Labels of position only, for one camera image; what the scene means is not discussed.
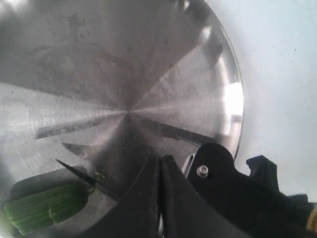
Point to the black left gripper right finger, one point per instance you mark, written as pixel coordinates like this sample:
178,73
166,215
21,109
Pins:
184,213

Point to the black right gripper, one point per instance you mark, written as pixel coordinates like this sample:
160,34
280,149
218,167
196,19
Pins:
252,203

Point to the black kitchen knife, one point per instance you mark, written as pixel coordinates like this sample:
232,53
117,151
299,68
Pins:
92,181

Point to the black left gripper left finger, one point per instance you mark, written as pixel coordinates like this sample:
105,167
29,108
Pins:
137,214

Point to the green cucumber piece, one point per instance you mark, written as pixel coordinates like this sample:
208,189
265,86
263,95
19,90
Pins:
44,209

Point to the round stainless steel plate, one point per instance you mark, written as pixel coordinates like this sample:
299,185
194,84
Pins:
105,85

